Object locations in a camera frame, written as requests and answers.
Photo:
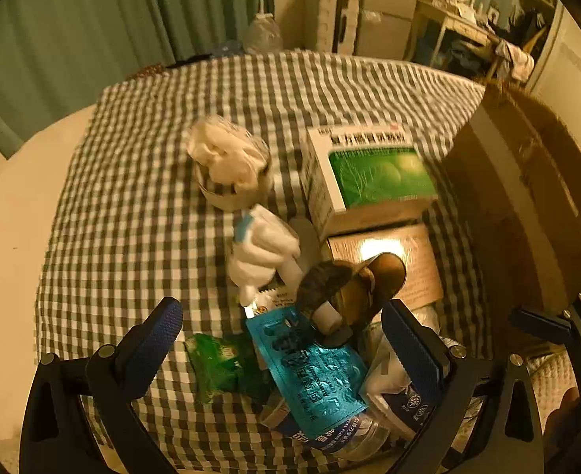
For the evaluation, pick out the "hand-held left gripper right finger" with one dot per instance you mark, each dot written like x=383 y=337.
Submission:
x=414 y=350

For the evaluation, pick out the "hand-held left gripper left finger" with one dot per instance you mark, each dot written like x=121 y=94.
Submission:
x=157 y=335

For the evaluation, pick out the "green snack packet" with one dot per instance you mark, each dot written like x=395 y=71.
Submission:
x=216 y=360

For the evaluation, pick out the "blue foil packet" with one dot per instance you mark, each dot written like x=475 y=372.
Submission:
x=310 y=385

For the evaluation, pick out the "white blue tissue pack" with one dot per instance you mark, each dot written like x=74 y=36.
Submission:
x=261 y=252

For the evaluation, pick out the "brown cardboard box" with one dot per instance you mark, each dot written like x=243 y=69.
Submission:
x=517 y=182

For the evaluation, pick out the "wide clear tape roll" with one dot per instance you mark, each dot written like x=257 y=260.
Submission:
x=226 y=200

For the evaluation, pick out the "translucent white stick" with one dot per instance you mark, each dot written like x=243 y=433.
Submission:
x=303 y=242

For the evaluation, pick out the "white lace cloth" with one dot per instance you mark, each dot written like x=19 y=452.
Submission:
x=221 y=153

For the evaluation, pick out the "navy white packet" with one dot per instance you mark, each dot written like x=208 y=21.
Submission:
x=394 y=405

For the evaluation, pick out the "brown flat box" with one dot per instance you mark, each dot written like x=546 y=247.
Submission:
x=419 y=276

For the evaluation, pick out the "brown tape roll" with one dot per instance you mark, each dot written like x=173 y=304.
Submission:
x=364 y=286

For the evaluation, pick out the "white tube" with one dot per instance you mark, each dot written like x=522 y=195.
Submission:
x=327 y=318

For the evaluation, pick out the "white printed sachet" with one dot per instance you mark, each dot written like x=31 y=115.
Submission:
x=275 y=301

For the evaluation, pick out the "grey white checked cloth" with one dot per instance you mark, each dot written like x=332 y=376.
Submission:
x=147 y=207

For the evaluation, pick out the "green white medicine box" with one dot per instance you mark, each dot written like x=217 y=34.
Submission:
x=369 y=173

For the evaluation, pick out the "wooden chair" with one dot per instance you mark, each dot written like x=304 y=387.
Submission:
x=493 y=66

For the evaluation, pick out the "pale crumpled clothes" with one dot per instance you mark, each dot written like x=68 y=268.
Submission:
x=515 y=59

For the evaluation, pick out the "brown patterned bag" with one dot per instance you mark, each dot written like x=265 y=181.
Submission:
x=147 y=69

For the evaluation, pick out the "hanging dark clothes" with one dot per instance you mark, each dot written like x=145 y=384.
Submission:
x=525 y=29

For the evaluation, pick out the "white dressing table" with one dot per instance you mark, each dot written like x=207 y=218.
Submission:
x=458 y=22

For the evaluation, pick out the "green curtain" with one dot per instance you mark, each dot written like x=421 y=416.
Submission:
x=73 y=34

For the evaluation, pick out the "large clear water jug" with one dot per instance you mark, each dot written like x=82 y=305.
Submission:
x=263 y=34

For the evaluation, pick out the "grey mini fridge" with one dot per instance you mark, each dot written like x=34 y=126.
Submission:
x=384 y=24

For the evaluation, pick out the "white suitcase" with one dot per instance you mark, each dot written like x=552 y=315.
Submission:
x=325 y=15

